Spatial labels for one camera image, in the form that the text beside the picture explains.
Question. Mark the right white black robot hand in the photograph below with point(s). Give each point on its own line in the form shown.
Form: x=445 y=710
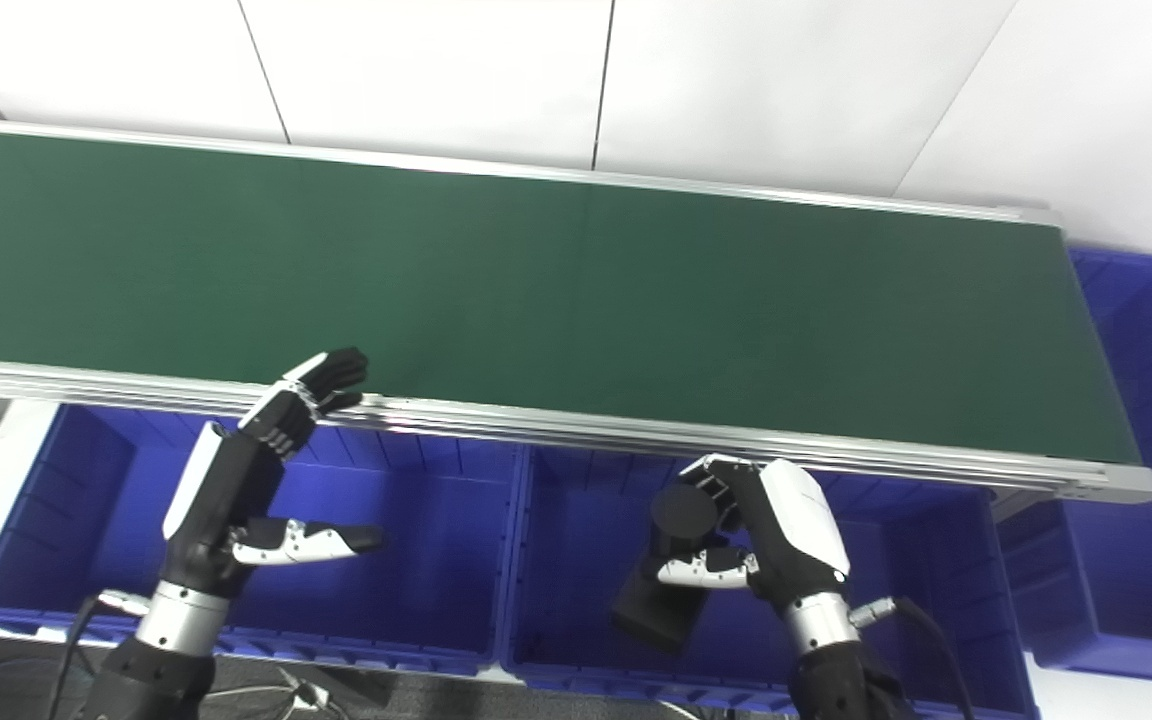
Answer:
x=796 y=530

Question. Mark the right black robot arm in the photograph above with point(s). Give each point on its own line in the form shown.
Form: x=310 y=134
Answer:
x=836 y=670

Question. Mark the black cylinder-on-block part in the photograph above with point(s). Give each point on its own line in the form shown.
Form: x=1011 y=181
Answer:
x=661 y=610

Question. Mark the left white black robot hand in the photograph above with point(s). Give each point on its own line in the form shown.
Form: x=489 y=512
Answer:
x=226 y=500

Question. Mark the green conveyor belt aluminium frame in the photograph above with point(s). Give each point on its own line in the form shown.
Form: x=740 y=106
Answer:
x=556 y=290

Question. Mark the blue plastic bin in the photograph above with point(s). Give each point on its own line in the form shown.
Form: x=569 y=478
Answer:
x=1136 y=560
x=936 y=600
x=436 y=560

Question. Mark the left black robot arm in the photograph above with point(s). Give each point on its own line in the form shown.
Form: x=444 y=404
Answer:
x=166 y=650

